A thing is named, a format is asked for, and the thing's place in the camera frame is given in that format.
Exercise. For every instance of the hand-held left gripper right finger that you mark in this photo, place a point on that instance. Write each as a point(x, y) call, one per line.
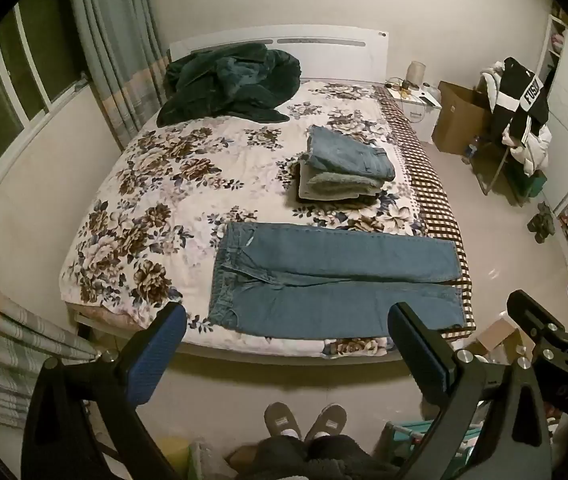
point(416, 355)

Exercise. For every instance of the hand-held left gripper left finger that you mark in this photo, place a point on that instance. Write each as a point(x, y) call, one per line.
point(156, 355)

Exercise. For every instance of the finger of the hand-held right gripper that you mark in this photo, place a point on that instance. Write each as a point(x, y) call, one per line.
point(533, 317)

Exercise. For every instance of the blue denim jeans pants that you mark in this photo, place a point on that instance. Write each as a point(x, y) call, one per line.
point(334, 285)

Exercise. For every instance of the folded grey fleece pants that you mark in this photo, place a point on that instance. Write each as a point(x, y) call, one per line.
point(334, 187)

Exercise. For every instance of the small cardboard box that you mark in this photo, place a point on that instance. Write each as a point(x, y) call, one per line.
point(501, 337)

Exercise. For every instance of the teal plastic rack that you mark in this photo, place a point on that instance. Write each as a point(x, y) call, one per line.
point(413, 435)

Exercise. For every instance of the dark plush slippers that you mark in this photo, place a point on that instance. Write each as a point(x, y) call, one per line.
point(542, 222)

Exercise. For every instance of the yellow container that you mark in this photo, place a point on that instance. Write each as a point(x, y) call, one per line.
point(174, 457)

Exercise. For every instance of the grey slipper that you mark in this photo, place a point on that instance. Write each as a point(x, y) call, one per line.
point(283, 422)
point(326, 422)

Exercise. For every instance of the green box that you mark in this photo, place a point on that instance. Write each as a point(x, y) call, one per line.
point(528, 185)

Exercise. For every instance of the person's legs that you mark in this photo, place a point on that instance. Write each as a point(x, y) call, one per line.
point(314, 460)

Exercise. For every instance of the striped teal curtain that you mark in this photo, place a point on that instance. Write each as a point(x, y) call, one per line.
point(114, 35)
point(9, 350)

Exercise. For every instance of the floral covered bed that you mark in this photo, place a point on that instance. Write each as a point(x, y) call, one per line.
point(189, 200)

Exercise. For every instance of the brown checkered bed sheet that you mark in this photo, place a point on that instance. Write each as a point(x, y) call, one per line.
point(431, 195)

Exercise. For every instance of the blue water bottle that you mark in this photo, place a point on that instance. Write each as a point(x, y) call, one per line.
point(471, 150)

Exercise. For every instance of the large cardboard box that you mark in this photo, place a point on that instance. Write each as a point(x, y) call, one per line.
point(458, 120)

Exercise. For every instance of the folded blue jeans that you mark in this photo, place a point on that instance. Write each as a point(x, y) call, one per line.
point(348, 152)

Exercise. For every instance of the black and white jacket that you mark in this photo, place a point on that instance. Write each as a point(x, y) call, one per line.
point(518, 90)

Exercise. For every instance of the white nightstand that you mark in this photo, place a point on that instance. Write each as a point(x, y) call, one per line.
point(421, 117)

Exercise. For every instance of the cream cylindrical container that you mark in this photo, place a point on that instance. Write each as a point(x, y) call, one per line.
point(417, 72)

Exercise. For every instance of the dark green fleece blanket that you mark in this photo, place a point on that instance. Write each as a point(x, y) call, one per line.
point(229, 85)

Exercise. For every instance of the white framed window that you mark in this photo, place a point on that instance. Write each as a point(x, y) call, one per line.
point(19, 85)

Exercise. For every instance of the white bed headboard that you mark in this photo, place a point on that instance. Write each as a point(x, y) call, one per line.
point(343, 57)

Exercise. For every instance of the metal frame chair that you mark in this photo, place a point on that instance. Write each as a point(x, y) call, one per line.
point(496, 170)

